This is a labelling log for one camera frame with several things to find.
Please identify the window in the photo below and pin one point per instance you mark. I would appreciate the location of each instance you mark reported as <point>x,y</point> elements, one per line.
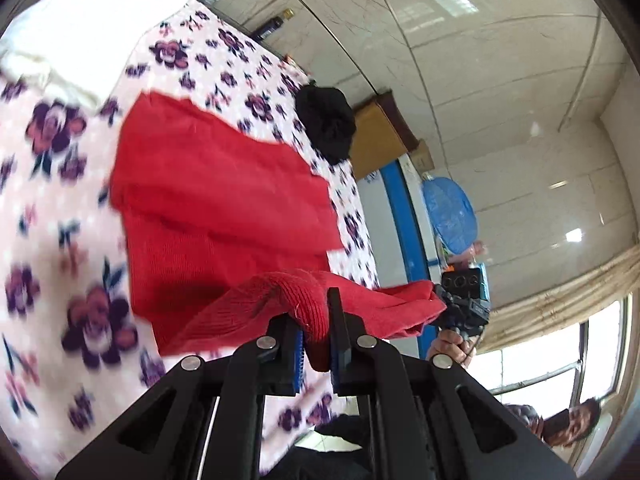
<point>540,370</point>

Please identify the dark glass bottle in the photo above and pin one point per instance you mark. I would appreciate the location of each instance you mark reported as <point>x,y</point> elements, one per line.
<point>270,26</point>

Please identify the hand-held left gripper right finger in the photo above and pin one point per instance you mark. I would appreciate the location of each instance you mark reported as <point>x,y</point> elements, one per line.
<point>336,355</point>

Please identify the pink floral blanket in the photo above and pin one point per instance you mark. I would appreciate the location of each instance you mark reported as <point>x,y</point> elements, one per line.
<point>65,210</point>

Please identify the white cloth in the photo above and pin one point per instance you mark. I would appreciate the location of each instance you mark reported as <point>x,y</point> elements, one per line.
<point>75,35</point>

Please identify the black garment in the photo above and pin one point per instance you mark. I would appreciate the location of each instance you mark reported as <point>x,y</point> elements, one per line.
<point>325,120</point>

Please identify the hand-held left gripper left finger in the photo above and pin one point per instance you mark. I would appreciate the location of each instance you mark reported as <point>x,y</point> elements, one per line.
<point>297,360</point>

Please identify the beige curtain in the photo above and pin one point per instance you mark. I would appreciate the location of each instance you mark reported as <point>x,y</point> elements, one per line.
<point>550,300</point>

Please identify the red garment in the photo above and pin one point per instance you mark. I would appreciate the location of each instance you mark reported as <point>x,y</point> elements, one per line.
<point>210,210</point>

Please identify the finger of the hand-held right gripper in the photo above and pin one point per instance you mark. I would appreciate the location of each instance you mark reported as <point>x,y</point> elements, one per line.
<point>450,312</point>

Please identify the brown cardboard box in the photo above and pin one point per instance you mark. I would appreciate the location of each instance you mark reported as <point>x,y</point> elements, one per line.
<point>377,135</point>

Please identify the person's right hand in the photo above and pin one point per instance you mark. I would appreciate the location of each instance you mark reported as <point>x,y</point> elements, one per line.
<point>450,347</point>

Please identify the pink thermos bottle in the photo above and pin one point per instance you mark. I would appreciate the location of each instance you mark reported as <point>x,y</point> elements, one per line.
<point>477,251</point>

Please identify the white and blue chest freezer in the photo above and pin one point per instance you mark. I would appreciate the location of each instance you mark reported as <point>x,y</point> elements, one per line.
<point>395,220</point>

